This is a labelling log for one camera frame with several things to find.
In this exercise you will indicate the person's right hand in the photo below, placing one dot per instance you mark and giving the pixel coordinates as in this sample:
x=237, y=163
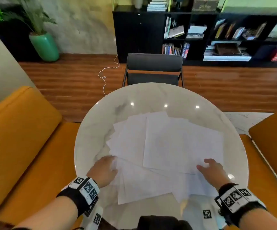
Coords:
x=215, y=174

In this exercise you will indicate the person's left hand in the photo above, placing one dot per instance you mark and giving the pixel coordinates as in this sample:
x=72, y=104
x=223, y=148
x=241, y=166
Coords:
x=100, y=171

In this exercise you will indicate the person's right thumb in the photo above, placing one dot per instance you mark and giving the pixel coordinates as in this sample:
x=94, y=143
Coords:
x=201, y=168

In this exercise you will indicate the person's left fingers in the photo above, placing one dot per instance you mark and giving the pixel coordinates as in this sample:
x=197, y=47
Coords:
x=112, y=165

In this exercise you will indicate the pile of white paper sheets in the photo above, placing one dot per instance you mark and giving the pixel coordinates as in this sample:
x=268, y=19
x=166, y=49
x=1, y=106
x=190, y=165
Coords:
x=167, y=146

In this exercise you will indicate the person's right forearm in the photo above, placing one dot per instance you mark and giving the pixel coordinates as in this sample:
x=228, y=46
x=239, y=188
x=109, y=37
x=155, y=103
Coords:
x=265, y=220

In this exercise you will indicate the person's left forearm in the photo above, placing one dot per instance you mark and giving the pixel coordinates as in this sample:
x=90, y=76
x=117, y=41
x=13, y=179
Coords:
x=50, y=215

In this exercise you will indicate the black wristband with marker tags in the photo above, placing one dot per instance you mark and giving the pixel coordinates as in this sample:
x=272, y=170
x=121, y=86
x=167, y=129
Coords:
x=236, y=198
x=83, y=189

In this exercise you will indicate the person's black clothing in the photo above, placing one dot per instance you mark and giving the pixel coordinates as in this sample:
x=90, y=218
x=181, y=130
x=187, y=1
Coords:
x=162, y=223

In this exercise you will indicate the orange upholstered armchair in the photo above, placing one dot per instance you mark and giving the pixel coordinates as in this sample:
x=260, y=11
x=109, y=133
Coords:
x=272, y=153

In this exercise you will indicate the orange upholstered sofa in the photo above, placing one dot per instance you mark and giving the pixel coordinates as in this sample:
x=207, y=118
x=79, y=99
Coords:
x=21, y=141

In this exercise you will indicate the stack of large flat books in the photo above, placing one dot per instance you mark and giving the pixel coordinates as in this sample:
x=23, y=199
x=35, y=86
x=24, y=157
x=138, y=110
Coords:
x=227, y=53

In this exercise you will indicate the blue and red upright books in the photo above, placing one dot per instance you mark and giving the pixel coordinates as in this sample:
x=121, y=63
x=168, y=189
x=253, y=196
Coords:
x=185, y=50

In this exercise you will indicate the row of colourful upright books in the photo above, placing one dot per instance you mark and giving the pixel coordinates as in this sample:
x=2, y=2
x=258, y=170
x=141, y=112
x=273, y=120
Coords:
x=170, y=49

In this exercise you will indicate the black bookshelf cabinet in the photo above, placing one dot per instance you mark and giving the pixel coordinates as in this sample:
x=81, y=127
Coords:
x=138, y=33

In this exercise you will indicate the green ceramic vase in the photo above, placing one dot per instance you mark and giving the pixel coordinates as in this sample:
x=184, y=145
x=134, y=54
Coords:
x=45, y=46

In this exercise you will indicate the flat stack of white books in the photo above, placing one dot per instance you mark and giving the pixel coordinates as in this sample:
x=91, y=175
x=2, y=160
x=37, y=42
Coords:
x=196, y=31

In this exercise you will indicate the leaning books with white covers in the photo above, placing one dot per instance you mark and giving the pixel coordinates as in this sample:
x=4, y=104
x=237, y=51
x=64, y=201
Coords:
x=174, y=31

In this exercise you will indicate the row of leaning slim books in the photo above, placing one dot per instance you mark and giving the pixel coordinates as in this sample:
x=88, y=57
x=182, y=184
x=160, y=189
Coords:
x=228, y=29

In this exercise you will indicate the leaning brown books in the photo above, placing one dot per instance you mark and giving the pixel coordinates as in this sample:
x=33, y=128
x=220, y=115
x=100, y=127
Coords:
x=255, y=32

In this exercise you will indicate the brown wooden box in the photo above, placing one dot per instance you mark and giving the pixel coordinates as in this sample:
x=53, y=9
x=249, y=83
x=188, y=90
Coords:
x=205, y=5

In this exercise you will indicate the stack of books with white spines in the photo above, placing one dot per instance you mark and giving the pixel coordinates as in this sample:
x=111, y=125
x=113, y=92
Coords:
x=157, y=6

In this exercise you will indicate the white vase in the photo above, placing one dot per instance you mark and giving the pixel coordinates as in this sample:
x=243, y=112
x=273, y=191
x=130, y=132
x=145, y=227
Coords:
x=138, y=2

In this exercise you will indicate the green palm plant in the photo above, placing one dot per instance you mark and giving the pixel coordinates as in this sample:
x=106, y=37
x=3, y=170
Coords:
x=33, y=14

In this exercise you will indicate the white wrist camera with marker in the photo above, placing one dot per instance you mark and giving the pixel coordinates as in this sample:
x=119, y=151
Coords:
x=207, y=214
x=95, y=219

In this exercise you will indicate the grey chair with black frame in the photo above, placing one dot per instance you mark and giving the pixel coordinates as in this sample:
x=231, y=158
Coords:
x=154, y=63

